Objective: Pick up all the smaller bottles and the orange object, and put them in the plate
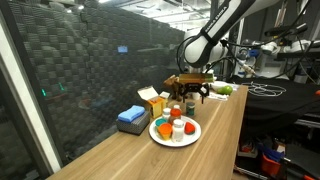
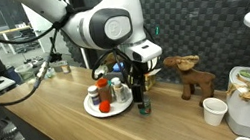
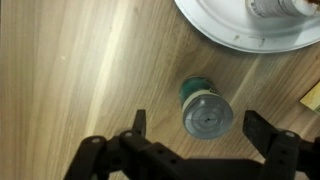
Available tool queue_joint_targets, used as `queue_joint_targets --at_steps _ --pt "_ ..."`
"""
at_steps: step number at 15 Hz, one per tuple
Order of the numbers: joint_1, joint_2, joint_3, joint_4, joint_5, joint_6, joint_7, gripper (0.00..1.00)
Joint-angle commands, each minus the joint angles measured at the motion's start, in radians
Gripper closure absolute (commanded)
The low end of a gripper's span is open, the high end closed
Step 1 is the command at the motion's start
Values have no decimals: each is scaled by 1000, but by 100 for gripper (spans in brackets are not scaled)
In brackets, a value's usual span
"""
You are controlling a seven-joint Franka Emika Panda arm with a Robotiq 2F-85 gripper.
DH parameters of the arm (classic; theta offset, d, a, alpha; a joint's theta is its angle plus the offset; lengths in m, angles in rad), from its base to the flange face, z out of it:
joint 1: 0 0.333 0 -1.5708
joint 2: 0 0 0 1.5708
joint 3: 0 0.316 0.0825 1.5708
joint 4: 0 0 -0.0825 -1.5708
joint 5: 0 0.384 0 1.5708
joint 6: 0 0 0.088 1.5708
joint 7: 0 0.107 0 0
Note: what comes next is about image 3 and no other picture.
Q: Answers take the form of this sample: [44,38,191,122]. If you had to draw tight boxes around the tall cream supplement bottle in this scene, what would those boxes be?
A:
[245,0,319,19]

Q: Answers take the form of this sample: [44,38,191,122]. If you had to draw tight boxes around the white paper plate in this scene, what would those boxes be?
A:
[173,0,320,55]

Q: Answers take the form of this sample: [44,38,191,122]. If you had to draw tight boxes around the open yellow cardboard box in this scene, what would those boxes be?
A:
[298,80,320,115]

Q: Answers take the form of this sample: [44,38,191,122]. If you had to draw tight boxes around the green food can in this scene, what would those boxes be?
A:
[177,75,235,140]

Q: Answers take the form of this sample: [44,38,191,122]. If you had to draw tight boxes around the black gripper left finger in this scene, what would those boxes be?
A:
[132,109,148,136]

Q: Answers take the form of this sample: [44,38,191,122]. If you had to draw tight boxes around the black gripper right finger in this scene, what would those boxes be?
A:
[242,109,282,158]

